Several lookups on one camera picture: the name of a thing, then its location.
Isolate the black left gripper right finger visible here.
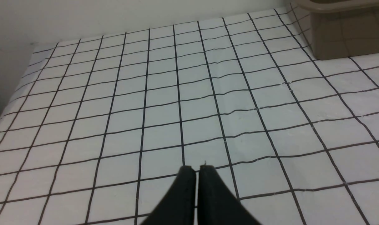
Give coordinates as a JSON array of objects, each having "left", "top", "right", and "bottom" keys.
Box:
[{"left": 197, "top": 165, "right": 260, "bottom": 225}]

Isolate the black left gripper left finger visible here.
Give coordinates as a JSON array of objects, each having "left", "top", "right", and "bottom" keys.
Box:
[{"left": 141, "top": 166, "right": 196, "bottom": 225}]

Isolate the white black grid tablecloth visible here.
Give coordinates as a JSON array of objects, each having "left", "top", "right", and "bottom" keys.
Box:
[{"left": 0, "top": 7, "right": 379, "bottom": 225}]

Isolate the olive green plastic bin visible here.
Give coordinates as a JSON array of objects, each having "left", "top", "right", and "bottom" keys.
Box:
[{"left": 286, "top": 0, "right": 379, "bottom": 60}]

